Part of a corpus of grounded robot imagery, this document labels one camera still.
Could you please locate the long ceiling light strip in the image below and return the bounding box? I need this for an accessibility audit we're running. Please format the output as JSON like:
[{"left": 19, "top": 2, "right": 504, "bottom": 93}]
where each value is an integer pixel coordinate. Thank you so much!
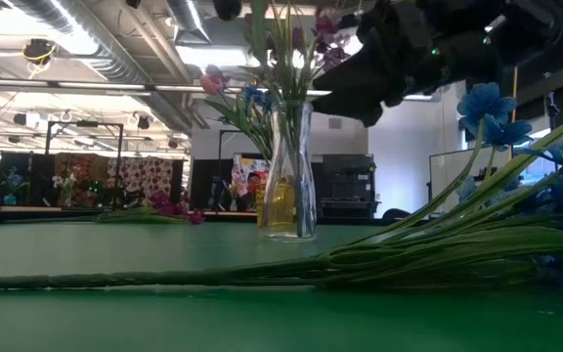
[{"left": 0, "top": 77, "right": 334, "bottom": 97}]

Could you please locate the pink artificial tulip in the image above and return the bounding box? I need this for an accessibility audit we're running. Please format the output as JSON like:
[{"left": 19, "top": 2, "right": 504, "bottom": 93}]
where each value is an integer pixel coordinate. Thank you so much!
[{"left": 199, "top": 65, "right": 276, "bottom": 187}]

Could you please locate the black equipment cabinet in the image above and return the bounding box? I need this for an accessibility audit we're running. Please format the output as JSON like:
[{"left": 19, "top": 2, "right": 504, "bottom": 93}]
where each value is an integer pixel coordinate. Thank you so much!
[{"left": 318, "top": 154, "right": 379, "bottom": 219}]

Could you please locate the black ceiling device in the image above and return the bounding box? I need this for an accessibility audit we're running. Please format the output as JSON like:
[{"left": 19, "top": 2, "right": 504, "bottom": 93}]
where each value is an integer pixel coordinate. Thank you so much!
[{"left": 21, "top": 37, "right": 58, "bottom": 79}]

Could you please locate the brown floral cloth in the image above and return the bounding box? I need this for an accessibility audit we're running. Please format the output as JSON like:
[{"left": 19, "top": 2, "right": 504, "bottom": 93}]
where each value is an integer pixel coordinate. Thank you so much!
[{"left": 54, "top": 154, "right": 109, "bottom": 206}]

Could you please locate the yellow glass vase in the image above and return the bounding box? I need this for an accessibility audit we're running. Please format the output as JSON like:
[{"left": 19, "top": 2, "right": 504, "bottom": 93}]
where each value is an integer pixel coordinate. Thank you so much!
[{"left": 254, "top": 178, "right": 296, "bottom": 231}]

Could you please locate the clear glass vase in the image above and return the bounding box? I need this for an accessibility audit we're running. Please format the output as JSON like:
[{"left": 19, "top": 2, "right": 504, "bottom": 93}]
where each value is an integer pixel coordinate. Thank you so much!
[{"left": 261, "top": 100, "right": 319, "bottom": 242}]

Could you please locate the dotted patterned cloth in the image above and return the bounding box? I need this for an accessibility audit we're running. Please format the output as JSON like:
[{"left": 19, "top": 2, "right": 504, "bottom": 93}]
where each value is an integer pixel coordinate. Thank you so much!
[{"left": 107, "top": 155, "right": 175, "bottom": 206}]

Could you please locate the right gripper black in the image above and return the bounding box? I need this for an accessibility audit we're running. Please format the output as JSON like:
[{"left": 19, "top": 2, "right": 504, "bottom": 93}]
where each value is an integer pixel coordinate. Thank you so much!
[{"left": 310, "top": 0, "right": 513, "bottom": 127}]

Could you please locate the green table mat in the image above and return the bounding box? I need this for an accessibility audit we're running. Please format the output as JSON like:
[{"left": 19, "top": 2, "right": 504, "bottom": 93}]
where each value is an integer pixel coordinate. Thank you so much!
[{"left": 0, "top": 222, "right": 563, "bottom": 352}]

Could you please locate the bright ceiling light panel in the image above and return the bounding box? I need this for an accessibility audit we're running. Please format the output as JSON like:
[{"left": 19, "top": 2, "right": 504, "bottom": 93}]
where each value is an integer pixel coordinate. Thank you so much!
[{"left": 176, "top": 43, "right": 249, "bottom": 67}]

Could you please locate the dark artificial tulip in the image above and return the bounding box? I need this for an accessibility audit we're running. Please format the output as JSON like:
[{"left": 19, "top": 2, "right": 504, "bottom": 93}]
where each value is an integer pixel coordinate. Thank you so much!
[{"left": 212, "top": 0, "right": 271, "bottom": 104}]

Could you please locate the black metal rig frame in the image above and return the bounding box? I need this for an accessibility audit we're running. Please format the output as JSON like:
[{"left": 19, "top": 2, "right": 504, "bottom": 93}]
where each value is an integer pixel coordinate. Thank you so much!
[{"left": 44, "top": 119, "right": 125, "bottom": 211}]

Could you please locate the colourful poster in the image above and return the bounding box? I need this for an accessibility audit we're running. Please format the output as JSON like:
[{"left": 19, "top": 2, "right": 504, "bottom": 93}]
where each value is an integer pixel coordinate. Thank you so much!
[{"left": 232, "top": 154, "right": 271, "bottom": 211}]

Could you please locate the blue artificial flower bunch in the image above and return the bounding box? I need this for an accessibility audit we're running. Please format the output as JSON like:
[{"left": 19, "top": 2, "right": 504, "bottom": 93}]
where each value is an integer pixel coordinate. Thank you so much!
[
  {"left": 0, "top": 81, "right": 563, "bottom": 294},
  {"left": 217, "top": 83, "right": 282, "bottom": 182}
]

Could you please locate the white partition board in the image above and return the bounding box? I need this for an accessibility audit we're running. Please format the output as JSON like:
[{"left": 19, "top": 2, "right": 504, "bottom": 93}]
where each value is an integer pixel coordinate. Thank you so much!
[{"left": 427, "top": 146, "right": 512, "bottom": 206}]

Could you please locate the silver spiral air duct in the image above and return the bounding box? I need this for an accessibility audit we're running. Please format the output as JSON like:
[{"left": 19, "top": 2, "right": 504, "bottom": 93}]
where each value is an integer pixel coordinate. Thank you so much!
[{"left": 10, "top": 0, "right": 195, "bottom": 133}]

